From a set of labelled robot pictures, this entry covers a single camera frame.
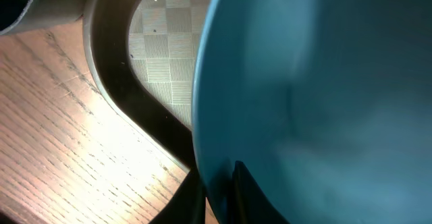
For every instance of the dark blue plate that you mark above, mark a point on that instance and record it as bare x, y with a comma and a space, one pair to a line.
326, 102

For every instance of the black plastic tray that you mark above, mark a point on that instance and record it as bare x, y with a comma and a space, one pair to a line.
24, 15

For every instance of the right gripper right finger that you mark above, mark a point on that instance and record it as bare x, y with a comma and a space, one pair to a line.
249, 204

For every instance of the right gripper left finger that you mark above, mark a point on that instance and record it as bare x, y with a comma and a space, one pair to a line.
188, 204

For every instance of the brown serving tray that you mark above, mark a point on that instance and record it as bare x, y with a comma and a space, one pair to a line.
142, 56

